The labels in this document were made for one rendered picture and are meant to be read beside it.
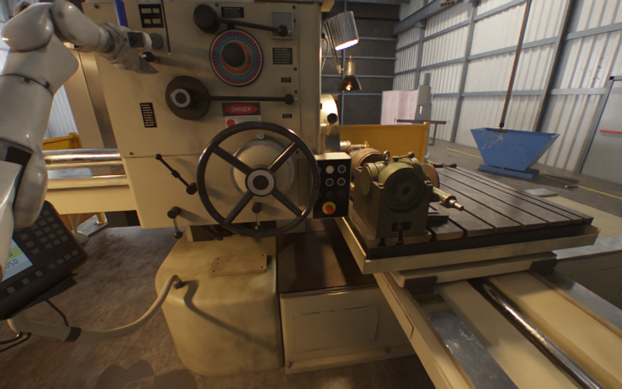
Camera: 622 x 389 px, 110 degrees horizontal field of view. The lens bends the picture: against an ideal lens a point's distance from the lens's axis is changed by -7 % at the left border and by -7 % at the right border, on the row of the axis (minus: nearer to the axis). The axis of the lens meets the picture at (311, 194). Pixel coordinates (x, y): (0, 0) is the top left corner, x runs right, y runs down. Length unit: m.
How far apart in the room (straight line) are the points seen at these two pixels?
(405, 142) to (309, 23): 3.09
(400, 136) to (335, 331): 2.93
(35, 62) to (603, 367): 1.69
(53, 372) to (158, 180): 1.65
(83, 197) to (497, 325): 2.00
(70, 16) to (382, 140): 3.45
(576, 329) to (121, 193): 2.13
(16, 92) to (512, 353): 1.44
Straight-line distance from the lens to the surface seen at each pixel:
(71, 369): 2.36
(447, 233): 1.22
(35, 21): 0.61
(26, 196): 0.42
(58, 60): 0.60
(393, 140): 3.79
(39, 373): 2.47
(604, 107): 8.42
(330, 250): 1.64
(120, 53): 0.78
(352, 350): 1.80
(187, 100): 0.91
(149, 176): 1.09
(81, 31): 0.65
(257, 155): 0.84
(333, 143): 1.09
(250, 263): 1.55
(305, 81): 0.95
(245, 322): 1.49
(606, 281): 2.82
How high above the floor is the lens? 1.54
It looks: 21 degrees down
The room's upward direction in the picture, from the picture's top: straight up
